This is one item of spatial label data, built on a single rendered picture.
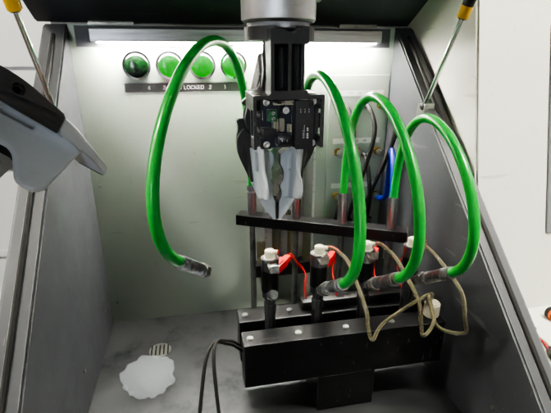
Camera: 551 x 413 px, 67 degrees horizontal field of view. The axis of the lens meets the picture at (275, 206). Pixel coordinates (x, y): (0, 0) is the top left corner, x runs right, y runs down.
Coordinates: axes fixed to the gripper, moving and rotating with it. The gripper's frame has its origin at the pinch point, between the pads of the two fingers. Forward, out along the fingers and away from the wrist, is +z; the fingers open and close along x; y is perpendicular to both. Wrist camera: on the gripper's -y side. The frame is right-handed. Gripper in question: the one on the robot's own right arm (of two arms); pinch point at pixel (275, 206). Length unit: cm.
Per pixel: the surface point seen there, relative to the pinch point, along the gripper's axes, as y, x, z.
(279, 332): -8.0, 2.1, 24.5
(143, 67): -37.5, -17.4, -15.3
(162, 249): 3.5, -13.4, 2.9
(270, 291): -7.7, 0.8, 16.6
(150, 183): 4.0, -13.9, -5.0
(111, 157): -38.5, -25.4, 1.6
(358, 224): 5.2, 8.7, 0.9
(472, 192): 2.4, 24.9, -1.0
